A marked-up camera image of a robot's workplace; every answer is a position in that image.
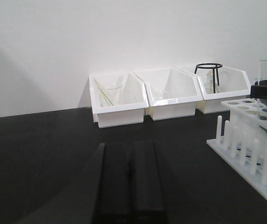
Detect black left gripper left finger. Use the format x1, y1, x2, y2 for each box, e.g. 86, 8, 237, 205
19, 143, 130, 224

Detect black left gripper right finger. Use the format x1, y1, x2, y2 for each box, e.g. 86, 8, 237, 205
131, 141, 167, 224

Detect clear glass test tube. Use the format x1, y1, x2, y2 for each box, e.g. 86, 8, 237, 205
257, 59, 267, 121

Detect white test tube rack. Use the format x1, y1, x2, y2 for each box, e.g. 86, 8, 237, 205
207, 98, 267, 200

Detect white right storage bin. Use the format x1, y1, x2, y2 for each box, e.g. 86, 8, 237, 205
178, 65, 250, 114

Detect white storage bin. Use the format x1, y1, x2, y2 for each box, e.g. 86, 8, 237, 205
89, 72, 149, 128
178, 65, 250, 114
134, 68, 203, 120

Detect clear glass flask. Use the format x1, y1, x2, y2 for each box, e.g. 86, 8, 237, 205
204, 70, 214, 94

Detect white left storage bin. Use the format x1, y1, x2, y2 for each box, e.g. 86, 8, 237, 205
89, 72, 149, 128

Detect white middle storage bin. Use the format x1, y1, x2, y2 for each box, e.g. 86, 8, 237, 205
134, 68, 203, 120

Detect clear glass beaker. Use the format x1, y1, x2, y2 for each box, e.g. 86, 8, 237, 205
97, 81, 123, 107

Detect small glass dish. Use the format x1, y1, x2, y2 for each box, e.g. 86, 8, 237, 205
156, 91, 168, 99

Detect black wire tripod stand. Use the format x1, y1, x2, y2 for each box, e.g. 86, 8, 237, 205
194, 63, 223, 94

